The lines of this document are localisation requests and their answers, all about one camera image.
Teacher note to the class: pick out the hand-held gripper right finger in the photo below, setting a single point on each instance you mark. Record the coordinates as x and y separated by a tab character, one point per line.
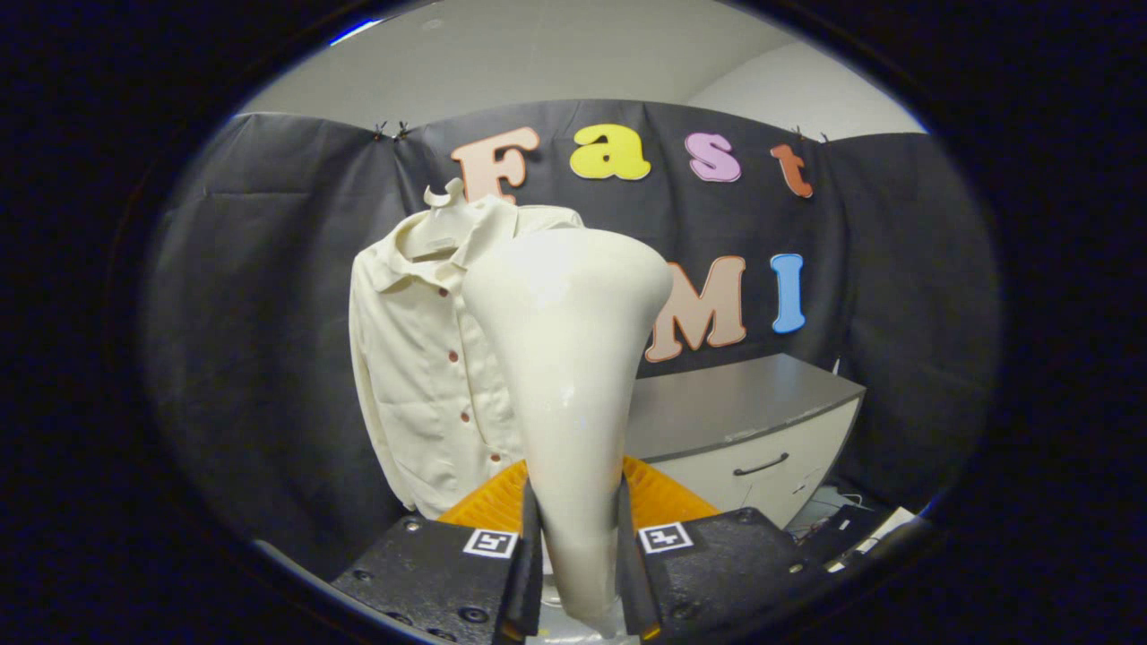
630	555

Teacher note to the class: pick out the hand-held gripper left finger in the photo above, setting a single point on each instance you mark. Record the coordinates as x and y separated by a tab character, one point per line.
529	555

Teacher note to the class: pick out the cream button shirt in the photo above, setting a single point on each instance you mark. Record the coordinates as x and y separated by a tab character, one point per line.
412	376

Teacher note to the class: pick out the white garment steamer head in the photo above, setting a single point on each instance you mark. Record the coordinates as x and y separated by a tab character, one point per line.
564	340

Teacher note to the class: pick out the white cabinet with grey top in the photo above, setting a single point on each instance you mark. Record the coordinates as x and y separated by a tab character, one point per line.
735	403

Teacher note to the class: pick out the dark box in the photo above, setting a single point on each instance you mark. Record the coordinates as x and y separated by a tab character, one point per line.
842	533

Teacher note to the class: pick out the cream plastic hanger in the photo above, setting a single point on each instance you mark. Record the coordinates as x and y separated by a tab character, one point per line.
444	235

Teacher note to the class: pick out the black backdrop cloth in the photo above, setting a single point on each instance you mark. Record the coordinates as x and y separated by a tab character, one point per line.
251	313

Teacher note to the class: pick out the ceiling light panel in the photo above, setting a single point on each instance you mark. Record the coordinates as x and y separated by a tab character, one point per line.
354	32

